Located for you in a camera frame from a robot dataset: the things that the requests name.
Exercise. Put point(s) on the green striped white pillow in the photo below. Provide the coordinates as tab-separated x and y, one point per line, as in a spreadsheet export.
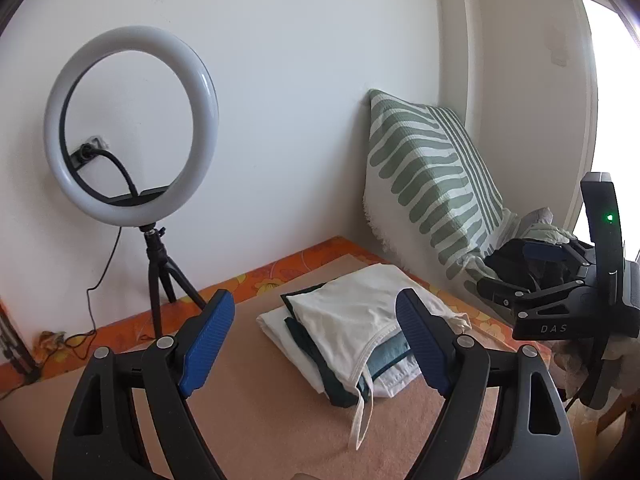
430	200

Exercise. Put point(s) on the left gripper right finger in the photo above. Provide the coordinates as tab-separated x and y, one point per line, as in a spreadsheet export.
530	437

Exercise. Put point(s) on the small black ring-light tripod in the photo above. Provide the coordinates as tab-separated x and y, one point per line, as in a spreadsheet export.
162	272

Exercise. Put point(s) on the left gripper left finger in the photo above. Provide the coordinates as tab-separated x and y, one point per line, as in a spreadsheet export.
101	436

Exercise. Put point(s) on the folded white garment bottom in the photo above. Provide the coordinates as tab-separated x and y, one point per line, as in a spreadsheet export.
386	386

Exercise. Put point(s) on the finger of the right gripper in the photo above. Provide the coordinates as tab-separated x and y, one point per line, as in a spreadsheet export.
573	258

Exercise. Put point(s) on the beige blanket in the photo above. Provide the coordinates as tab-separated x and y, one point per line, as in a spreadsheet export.
259	416

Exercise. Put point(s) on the large grey tripod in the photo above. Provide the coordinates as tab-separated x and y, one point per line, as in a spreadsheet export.
15	351

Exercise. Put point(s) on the folded dark green garment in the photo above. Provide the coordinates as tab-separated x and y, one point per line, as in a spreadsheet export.
331	386

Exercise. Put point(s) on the folded light blue garment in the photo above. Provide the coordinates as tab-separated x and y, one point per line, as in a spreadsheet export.
388	354

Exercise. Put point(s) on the orange floral bed sheet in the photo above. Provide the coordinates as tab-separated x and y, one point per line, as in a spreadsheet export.
129	333

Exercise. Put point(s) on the white camisole top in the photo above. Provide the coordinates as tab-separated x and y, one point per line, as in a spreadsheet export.
349	317

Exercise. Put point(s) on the wall power socket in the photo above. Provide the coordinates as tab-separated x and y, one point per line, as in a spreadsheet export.
88	151

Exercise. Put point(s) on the colourful orange scarf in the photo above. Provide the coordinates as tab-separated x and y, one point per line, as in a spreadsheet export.
47	343

